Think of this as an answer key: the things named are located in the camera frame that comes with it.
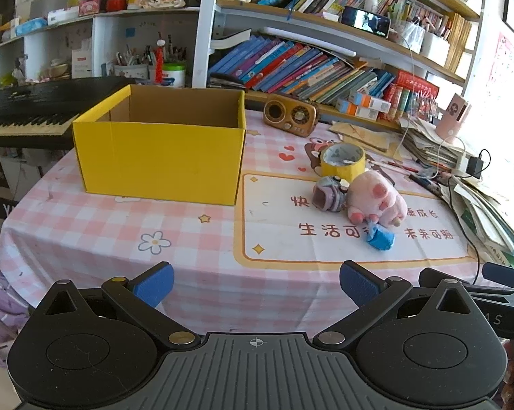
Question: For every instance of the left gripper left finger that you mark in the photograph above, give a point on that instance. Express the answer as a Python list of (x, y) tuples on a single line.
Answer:
[(135, 301)]

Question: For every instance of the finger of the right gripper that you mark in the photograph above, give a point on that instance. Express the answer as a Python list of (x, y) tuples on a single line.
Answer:
[(431, 278), (501, 274)]

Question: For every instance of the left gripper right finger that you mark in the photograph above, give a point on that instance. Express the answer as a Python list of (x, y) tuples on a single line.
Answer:
[(378, 301)]

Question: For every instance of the blue wrapper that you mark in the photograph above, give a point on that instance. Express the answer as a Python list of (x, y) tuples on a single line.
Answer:
[(379, 237)]

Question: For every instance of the pink plush paw toy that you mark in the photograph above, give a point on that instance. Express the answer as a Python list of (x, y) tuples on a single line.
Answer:
[(371, 198)]

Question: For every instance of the grey purple toy camera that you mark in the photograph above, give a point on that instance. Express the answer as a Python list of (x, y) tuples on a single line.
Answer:
[(330, 194)]

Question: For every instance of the yellow tape roll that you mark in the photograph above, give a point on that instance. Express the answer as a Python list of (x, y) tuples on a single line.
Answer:
[(345, 160)]

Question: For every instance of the stack of papers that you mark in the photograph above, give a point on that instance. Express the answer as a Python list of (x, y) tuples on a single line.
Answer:
[(485, 205)]

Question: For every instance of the pink checkered tablecloth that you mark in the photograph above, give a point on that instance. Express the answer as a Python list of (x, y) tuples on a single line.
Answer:
[(268, 263)]

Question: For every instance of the black power adapter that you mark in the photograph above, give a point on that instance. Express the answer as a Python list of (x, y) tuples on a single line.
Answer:
[(474, 167)]

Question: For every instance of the red pencil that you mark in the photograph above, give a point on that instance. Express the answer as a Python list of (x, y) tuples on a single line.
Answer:
[(400, 167)]

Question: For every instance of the brown cardboard pieces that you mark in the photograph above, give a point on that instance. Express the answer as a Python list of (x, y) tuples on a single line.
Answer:
[(383, 143)]

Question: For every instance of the yellow cardboard box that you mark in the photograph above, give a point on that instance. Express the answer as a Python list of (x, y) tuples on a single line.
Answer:
[(152, 142)]

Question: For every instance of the pink cup holder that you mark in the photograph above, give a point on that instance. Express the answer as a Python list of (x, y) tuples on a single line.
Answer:
[(453, 118)]

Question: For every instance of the orange white medicine box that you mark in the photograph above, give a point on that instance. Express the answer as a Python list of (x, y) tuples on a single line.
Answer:
[(370, 102)]

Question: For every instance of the brown retro radio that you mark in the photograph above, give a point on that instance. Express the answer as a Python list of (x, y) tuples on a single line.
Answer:
[(290, 115)]

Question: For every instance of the red thick book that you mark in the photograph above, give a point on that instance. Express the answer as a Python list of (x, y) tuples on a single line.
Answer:
[(408, 81)]

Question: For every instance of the black electronic piano keyboard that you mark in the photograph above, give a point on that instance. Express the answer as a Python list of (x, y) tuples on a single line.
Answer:
[(40, 116)]

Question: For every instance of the white pen holder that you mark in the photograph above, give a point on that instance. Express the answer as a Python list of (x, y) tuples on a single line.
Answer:
[(132, 71)]

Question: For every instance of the white green lidded jar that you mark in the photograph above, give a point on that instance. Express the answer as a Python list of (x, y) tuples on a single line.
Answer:
[(173, 74)]

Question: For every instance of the smartphone on shelf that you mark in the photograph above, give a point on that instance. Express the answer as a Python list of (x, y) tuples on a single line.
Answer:
[(366, 21)]

